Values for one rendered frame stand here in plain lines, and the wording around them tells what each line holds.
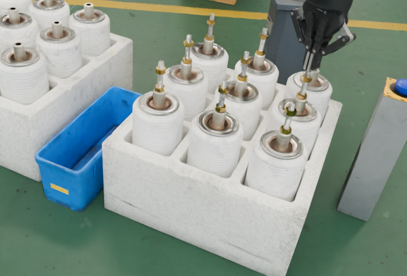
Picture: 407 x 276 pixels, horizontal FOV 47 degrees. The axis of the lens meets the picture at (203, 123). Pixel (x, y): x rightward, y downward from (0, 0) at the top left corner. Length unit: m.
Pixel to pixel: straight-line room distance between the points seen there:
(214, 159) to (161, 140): 0.11
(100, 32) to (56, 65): 0.15
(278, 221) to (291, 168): 0.10
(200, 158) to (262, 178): 0.12
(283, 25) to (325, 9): 0.50
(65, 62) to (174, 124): 0.33
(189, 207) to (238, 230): 0.10
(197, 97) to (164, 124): 0.13
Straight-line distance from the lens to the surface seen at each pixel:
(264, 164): 0.78
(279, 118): 0.88
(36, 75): 0.99
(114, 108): 1.17
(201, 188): 0.83
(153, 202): 0.91
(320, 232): 1.03
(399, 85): 0.92
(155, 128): 0.83
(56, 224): 0.99
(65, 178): 0.95
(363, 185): 1.03
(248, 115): 0.90
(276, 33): 1.28
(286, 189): 0.82
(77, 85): 1.06
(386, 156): 0.98
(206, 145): 0.80
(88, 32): 1.14
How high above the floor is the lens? 0.75
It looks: 37 degrees down
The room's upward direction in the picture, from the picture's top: 7 degrees clockwise
